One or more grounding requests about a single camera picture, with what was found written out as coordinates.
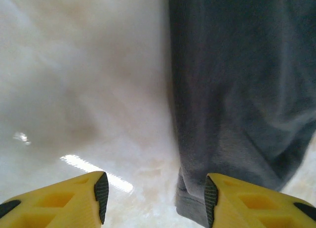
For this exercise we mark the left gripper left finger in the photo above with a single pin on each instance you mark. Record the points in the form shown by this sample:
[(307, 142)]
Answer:
[(49, 208)]

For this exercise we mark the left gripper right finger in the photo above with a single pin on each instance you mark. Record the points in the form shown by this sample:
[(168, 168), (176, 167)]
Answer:
[(259, 208)]

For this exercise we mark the black t-shirt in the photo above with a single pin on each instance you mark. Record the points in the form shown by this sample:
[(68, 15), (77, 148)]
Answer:
[(234, 89)]

